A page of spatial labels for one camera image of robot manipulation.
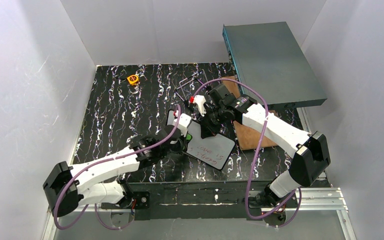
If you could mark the aluminium frame rail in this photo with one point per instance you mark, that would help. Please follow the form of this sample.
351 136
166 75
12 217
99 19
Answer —
182 186

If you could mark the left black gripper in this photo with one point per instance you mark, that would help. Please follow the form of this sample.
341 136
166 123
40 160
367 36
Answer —
180 143

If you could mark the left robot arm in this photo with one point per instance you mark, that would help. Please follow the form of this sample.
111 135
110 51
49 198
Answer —
70 186

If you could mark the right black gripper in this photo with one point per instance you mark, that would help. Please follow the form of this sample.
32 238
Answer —
210 118

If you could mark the green bone-shaped eraser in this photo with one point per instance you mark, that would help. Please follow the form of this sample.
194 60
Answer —
188 137

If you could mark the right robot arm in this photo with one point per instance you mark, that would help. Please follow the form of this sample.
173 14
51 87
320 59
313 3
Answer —
309 151

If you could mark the brown wooden board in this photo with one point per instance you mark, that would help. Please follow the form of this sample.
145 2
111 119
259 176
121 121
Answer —
247 137

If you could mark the orange tape measure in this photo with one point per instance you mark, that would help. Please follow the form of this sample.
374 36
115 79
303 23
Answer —
133 79

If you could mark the grey metal network switch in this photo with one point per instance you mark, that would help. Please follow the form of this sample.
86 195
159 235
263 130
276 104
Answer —
267 58

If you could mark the metal wire whiteboard stand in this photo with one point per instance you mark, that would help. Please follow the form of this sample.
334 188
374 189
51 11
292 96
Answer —
187 86

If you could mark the small white whiteboard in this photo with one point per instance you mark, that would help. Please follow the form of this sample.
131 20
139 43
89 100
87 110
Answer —
205 145

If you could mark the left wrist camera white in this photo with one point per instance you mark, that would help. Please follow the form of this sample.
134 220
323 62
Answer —
182 121

